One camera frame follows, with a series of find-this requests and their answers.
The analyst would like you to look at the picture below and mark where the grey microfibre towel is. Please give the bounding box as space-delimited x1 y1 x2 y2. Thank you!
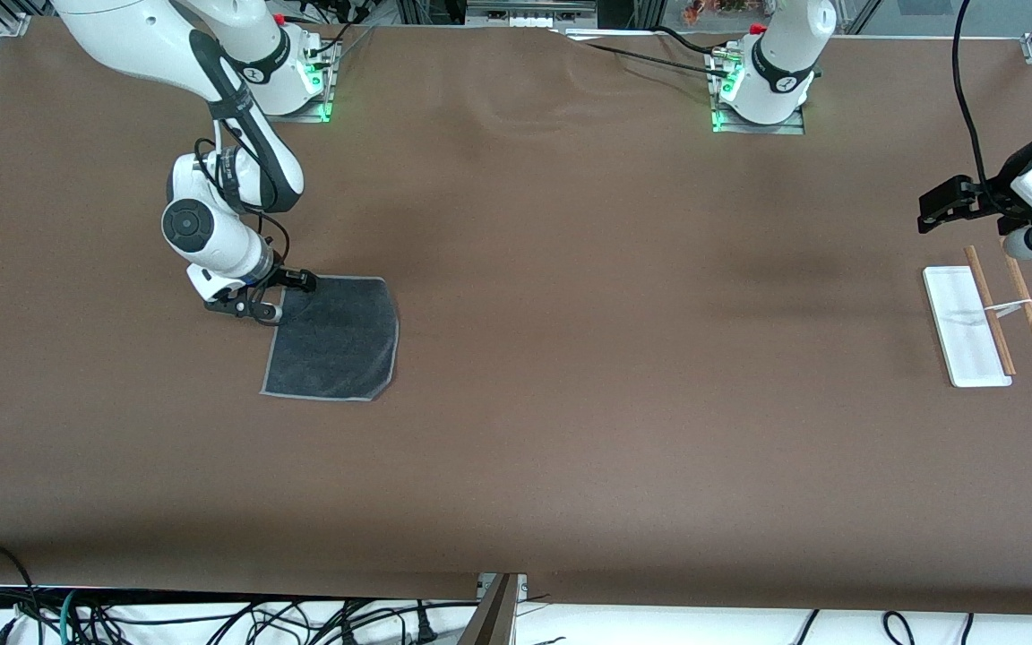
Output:
261 275 400 402

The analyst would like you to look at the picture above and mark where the orange background decoration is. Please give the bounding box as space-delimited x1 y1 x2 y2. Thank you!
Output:
682 0 772 24

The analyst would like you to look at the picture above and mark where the white power strip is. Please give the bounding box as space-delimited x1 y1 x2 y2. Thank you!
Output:
467 0 598 28

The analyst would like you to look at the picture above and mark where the metal table leg profile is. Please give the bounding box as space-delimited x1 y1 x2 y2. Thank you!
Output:
458 573 528 645

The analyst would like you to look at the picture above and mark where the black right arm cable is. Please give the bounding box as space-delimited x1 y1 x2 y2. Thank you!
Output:
193 134 295 270

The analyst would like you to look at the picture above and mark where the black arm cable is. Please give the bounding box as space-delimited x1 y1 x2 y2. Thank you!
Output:
952 0 993 191
193 134 295 270

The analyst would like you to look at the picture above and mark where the white rack base plate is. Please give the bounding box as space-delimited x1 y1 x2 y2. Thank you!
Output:
923 266 1012 388

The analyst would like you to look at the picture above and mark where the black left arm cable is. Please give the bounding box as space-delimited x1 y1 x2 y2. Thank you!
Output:
952 0 993 191

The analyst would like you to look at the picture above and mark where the short curved black cable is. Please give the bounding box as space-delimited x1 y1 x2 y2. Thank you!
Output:
655 25 732 56

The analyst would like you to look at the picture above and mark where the long black table cable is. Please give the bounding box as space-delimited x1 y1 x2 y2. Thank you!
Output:
561 31 736 82

